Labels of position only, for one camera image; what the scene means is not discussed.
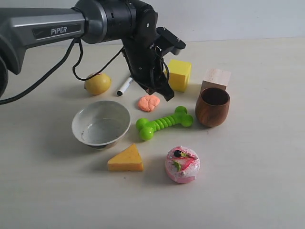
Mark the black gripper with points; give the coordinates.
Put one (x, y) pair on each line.
(147, 68)

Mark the orange putty lump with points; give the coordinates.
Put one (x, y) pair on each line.
(148, 103)

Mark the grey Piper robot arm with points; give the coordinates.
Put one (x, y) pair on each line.
(90, 21)

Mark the yellow foam cube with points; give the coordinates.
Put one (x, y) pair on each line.
(179, 74)

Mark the black and white marker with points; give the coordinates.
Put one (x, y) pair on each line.
(124, 86)

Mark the green bone dog toy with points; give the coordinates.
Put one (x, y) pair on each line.
(147, 128)

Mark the dark wooden cup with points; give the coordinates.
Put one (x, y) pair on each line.
(212, 106)

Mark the light wooden block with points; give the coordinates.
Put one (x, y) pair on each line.
(216, 78)

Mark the yellow lemon with sticker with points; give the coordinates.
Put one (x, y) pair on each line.
(98, 84)

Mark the white ceramic bowl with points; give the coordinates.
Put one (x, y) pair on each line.
(102, 124)

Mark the yellow cheese wedge sponge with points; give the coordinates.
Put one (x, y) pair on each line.
(127, 160)

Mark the pink toy cake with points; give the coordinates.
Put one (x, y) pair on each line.
(182, 165)

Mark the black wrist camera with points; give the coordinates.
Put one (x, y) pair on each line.
(168, 42)

